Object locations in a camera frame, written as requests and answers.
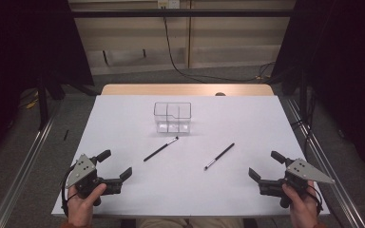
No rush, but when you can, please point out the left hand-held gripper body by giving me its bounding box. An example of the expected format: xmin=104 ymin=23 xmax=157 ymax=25
xmin=65 ymin=154 xmax=123 ymax=200

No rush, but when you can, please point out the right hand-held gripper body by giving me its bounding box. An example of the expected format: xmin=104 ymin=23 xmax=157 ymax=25
xmin=259 ymin=158 xmax=336 ymax=196

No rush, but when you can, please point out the black pen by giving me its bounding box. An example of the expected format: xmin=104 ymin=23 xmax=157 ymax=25
xmin=203 ymin=142 xmax=236 ymax=172
xmin=143 ymin=136 xmax=180 ymax=162

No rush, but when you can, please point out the clear acrylic organizer box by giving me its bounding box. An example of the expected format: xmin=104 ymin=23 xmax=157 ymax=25
xmin=153 ymin=101 xmax=193 ymax=134

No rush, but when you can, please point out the person's right hand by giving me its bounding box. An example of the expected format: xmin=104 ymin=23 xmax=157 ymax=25
xmin=281 ymin=180 xmax=320 ymax=227

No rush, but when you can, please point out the person's left hand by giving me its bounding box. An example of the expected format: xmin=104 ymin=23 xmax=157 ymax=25
xmin=67 ymin=182 xmax=107 ymax=227

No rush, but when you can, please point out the black curtain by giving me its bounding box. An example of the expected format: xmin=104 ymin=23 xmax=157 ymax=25
xmin=270 ymin=0 xmax=365 ymax=183
xmin=0 ymin=0 xmax=95 ymax=169

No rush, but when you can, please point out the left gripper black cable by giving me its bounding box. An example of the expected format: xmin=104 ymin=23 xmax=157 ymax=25
xmin=61 ymin=163 xmax=78 ymax=218

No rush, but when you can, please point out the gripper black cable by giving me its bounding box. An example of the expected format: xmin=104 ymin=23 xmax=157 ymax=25
xmin=307 ymin=184 xmax=325 ymax=216
xmin=61 ymin=163 xmax=78 ymax=218

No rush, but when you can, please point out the metal floor rail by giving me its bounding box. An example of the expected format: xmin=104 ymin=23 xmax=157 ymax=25
xmin=0 ymin=100 xmax=64 ymax=228
xmin=285 ymin=98 xmax=365 ymax=228

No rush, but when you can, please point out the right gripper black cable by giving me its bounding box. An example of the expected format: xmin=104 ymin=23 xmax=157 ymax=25
xmin=307 ymin=184 xmax=325 ymax=216

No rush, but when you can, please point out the black stand post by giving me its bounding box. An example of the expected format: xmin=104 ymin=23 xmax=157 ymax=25
xmin=37 ymin=75 xmax=50 ymax=130
xmin=298 ymin=67 xmax=316 ymax=127

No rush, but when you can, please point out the black wall cable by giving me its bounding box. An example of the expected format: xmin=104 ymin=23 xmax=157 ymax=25
xmin=162 ymin=7 xmax=277 ymax=84

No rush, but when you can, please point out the vertical wall trim strip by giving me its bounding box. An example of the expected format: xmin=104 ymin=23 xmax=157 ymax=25
xmin=186 ymin=0 xmax=193 ymax=69

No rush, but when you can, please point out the black horizontal frame bar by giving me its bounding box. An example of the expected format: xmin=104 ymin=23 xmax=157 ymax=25
xmin=70 ymin=9 xmax=297 ymax=19

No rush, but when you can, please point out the white wall outlet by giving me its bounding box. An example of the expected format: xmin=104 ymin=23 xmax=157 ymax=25
xmin=157 ymin=0 xmax=182 ymax=10

